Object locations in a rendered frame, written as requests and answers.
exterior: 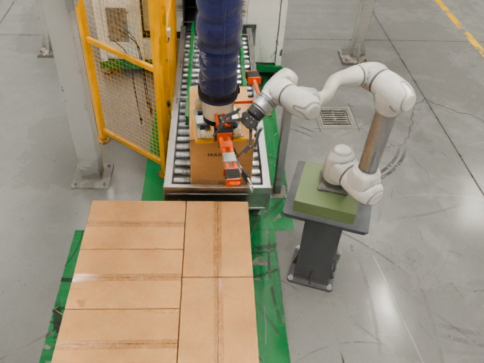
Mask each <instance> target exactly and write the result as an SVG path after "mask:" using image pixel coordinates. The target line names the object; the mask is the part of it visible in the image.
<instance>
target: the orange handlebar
mask: <svg viewBox="0 0 484 363"><path fill-rule="evenodd" d="M253 85H254V88H255V91H256V95H257V96H258V95H259V93H260V91H259V87H258V84H257V82H256V79H254V80H253ZM253 100H255V99H237V100H235V101H234V104H250V103H253ZM214 116H215V123H216V125H219V124H220V122H219V118H218V115H217V114H214ZM226 139H227V141H223V137H219V141H220V149H221V152H222V154H223V153H226V151H229V152H230V153H232V152H233V144H232V140H231V139H230V137H229V136H228V137H227V138H226ZM232 164H233V168H237V164H236V162H233V163H232ZM224 165H225V169H226V168H229V165H228V163H227V162H226V163H224ZM240 183H241V182H240V181H231V182H229V185H231V186H232V187H236V186H238V185H239V184H240Z"/></svg>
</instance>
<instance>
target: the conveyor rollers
mask: <svg viewBox="0 0 484 363"><path fill-rule="evenodd" d="M190 39H191V35H187V37H186V46H185V48H186V49H185V54H184V57H185V59H184V61H189V49H190ZM196 40H197V36H196V35H195V36H194V52H193V64H192V86H198V84H199V71H200V65H199V60H198V57H199V54H200V51H199V48H198V47H197V45H196ZM243 52H244V60H245V63H248V51H247V42H246V37H243ZM238 57H239V62H238V68H237V72H238V84H239V86H242V80H241V62H240V52H239V51H238ZM188 67H189V64H188V63H184V70H183V72H184V73H183V76H182V77H183V79H182V91H181V95H182V96H186V95H187V77H188ZM245 69H246V71H250V70H249V65H245ZM246 85H247V80H246ZM247 92H248V97H252V92H251V85H250V84H249V85H247ZM180 100H181V103H180V108H181V109H180V111H179V112H180V115H179V121H180V122H179V124H178V126H179V129H178V132H177V133H178V137H177V139H176V140H177V143H189V137H180V136H189V130H186V129H189V125H185V117H184V115H185V105H186V99H180ZM176 150H177V151H190V149H189V144H176ZM175 156H176V159H190V152H176V155H175ZM258 157H259V156H258V153H254V157H253V160H258ZM174 164H175V167H190V160H175V163H174ZM258 167H259V162H258V161H253V166H252V168H258ZM174 176H191V175H190V169H174ZM251 176H260V170H259V169H252V175H251ZM173 182H174V184H191V177H174V180H173ZM251 183H252V185H261V179H260V178H251Z"/></svg>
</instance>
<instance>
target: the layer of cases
mask: <svg viewBox="0 0 484 363"><path fill-rule="evenodd" d="M51 363H259V349H258V338H257V327H256V308H255V297H254V278H253V266H252V255H251V235H250V225H249V214H248V202H198V201H187V202H186V201H92V203H91V208H90V211H89V216H88V220H87V223H86V228H85V231H84V236H83V239H82V242H81V248H80V251H79V256H78V259H77V262H76V268H75V270H74V273H73V279H72V282H71V287H70V290H69V294H68V299H67V302H66V306H65V310H64V313H63V318H62V321H61V325H60V330H59V333H58V338H57V341H56V344H55V349H54V352H53V358H52V361H51Z"/></svg>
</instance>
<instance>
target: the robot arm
mask: <svg viewBox="0 0 484 363"><path fill-rule="evenodd" d="M297 82H298V76H297V74H296V73H295V72H294V71H292V70H290V69H288V68H283V69H281V70H280V71H278V72H277V73H276V74H274V75H273V76H272V77H271V78H270V79H269V80H268V81H267V83H266V84H265V85H264V88H263V89H262V91H261V92H260V93H259V95H258V96H257V97H256V98H255V100H253V104H252V105H251V106H250V107H249V108H248V109H247V110H246V111H245V112H243V111H242V109H241V108H240V107H239V108H238V109H237V110H236V111H233V112H230V113H228V114H226V115H223V116H220V120H221V123H220V124H219V125H218V126H217V129H218V130H217V131H216V132H215V133H214V134H213V135H212V136H213V137H215V136H216V135H217V133H218V132H219V131H220V130H221V129H222V128H223V127H224V125H225V124H224V123H229V122H241V124H242V125H245V127H246V128H248V129H249V145H247V146H246V147H245V148H244V149H243V150H242V151H241V152H240V153H239V155H238V156H237V157H236V158H238V157H239V156H240V155H241V154H242V153H247V152H248V151H249V149H251V148H252V149H254V150H255V149H256V146H257V143H258V140H259V136H260V132H261V131H262V130H263V128H262V127H260V126H258V124H259V123H260V121H261V120H262V119H263V118H264V117H265V115H269V113H270V112H271V111H272V110H273V109H274V108H275V107H276V106H277V105H280V106H282V107H284V108H285V109H286V110H287V111H288V112H289V113H291V114H292V115H294V116H296V117H298V118H300V119H303V120H314V119H315V118H316V117H317V116H318V115H319V114H320V113H321V105H324V104H326V103H328V102H329V101H330V100H331V99H332V98H333V96H334V94H335V93H336V90H337V88H338V87H339V86H362V87H363V88H364V89H366V90H367V91H369V92H371V93H372V94H374V102H375V115H374V117H373V120H372V124H371V126H370V129H369V133H368V136H367V139H366V143H365V145H364V149H363V151H362V156H361V158H360V161H359V162H358V161H357V159H356V158H355V154H354V152H353V150H352V149H351V148H350V147H349V146H347V145H343V144H339V145H336V146H334V147H333V148H332V149H331V150H330V151H329V152H328V154H327V156H326V159H325V162H324V165H323V169H321V170H320V173H321V177H320V181H319V185H318V187H317V190H318V191H324V192H331V193H335V194H341V195H343V196H348V194H350V195H351V196H352V197H353V198H354V199H355V200H356V201H358V202H361V203H362V204H364V205H374V204H375V203H377V202H378V201H380V199H381V198H382V196H383V186H382V185H381V176H380V175H381V172H380V170H379V168H378V166H379V164H380V160H381V158H382V155H383V152H384V149H385V146H386V144H387V140H388V138H389V135H390V132H391V130H392V127H393V123H394V121H395V118H396V116H398V115H399V114H400V113H404V112H407V111H408V110H410V109H411V108H412V107H413V106H414V104H415V103H416V93H415V91H414V90H413V87H412V86H411V85H410V84H409V83H408V82H407V81H406V80H405V79H403V78H402V77H400V76H399V75H398V74H396V73H394V72H392V71H390V70H389V69H387V67H386V66H385V65H384V64H382V63H378V62H367V63H360V64H357V65H355V66H351V67H349V68H346V69H344V70H342V71H339V72H336V73H334V74H333V75H331V76H330V77H329V78H328V80H327V81H326V83H325V85H324V87H323V89H322V91H317V90H316V89H314V88H309V87H304V86H297ZM237 113H238V114H240V113H241V114H242V115H241V118H236V119H230V120H224V119H225V118H226V117H230V116H232V115H235V114H237ZM254 127H257V131H258V133H257V135H256V139H255V142H254V146H252V128H254Z"/></svg>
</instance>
